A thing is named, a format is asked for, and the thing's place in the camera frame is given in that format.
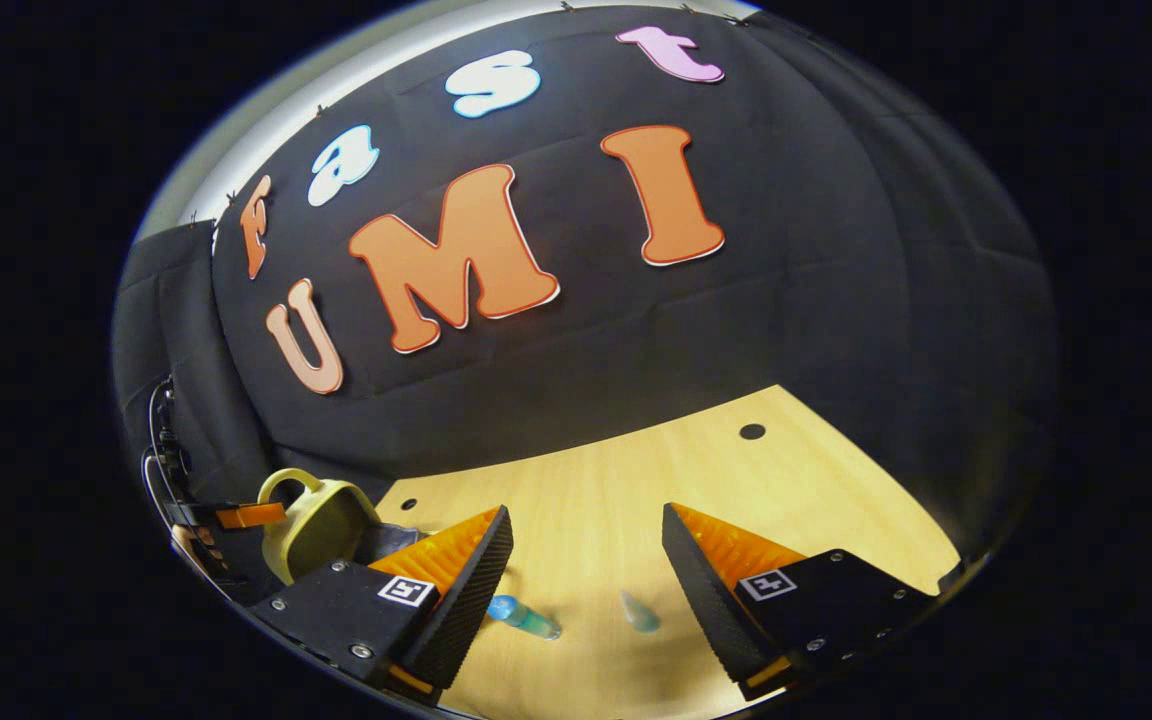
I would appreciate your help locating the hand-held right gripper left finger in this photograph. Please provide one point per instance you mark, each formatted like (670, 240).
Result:
(466, 610)

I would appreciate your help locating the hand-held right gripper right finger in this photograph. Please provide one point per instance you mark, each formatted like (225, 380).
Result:
(706, 600)

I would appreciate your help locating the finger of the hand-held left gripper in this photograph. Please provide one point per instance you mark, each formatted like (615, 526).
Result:
(201, 545)
(251, 516)

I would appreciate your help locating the blue skin care bottle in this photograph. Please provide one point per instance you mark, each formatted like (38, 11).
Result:
(526, 618)

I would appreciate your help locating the white blue skin care tube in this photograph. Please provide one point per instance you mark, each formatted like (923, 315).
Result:
(641, 613)

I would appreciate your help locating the small yellow suitcase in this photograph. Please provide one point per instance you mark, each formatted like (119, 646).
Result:
(321, 530)

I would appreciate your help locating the black backdrop cloth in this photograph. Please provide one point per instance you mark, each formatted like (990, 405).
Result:
(786, 300)

